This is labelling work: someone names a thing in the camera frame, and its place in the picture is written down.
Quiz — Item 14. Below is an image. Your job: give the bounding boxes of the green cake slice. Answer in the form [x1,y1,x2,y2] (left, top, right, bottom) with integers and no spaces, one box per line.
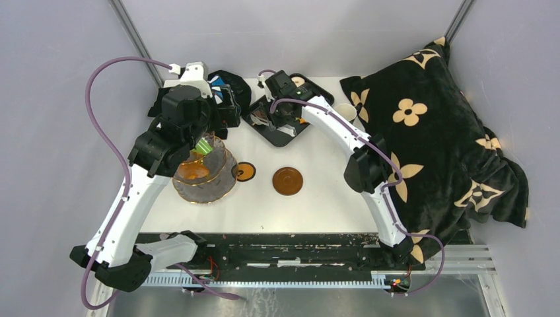
[192,138,213,156]

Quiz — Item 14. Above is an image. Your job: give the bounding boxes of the black paper cup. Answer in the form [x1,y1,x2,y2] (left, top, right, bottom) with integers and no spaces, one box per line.
[333,103,357,123]

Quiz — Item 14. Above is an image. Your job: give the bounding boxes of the brown round coaster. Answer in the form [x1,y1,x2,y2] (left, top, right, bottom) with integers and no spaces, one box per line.
[272,166,303,196]

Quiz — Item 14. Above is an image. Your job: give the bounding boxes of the white ring donut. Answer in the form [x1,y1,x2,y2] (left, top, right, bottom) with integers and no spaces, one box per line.
[291,76,306,87]

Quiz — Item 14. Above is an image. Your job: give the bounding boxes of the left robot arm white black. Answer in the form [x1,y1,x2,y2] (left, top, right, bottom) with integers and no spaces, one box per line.
[70,83,240,293]

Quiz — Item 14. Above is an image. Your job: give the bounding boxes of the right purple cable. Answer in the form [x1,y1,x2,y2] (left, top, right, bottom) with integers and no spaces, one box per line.
[257,69,446,296]

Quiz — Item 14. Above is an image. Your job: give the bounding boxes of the black flower-print cloth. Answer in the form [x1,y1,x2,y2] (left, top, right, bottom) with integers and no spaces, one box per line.
[147,69,252,140]

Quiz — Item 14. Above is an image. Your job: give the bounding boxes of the black floral blanket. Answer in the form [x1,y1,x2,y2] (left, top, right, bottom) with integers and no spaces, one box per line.
[340,38,529,265]

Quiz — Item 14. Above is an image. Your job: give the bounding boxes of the metal tongs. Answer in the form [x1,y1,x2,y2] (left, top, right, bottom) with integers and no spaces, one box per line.
[249,108,297,137]

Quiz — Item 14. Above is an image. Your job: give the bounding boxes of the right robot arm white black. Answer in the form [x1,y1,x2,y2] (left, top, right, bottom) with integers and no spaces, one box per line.
[251,70,413,264]

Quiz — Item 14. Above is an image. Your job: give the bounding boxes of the black serving tray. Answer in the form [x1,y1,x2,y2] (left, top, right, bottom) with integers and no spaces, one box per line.
[241,69,335,147]

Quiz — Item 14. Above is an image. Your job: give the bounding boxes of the orange black round coaster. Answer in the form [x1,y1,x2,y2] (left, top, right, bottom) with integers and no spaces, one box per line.
[234,162,256,182]

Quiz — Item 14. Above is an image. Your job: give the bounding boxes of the purple cable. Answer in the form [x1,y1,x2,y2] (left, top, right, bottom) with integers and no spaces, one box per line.
[80,56,242,310]
[257,69,446,296]

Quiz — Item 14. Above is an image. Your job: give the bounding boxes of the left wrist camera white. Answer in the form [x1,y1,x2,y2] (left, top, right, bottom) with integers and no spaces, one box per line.
[163,61,213,98]

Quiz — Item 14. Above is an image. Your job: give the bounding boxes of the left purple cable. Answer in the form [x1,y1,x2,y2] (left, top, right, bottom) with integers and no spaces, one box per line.
[80,56,242,310]

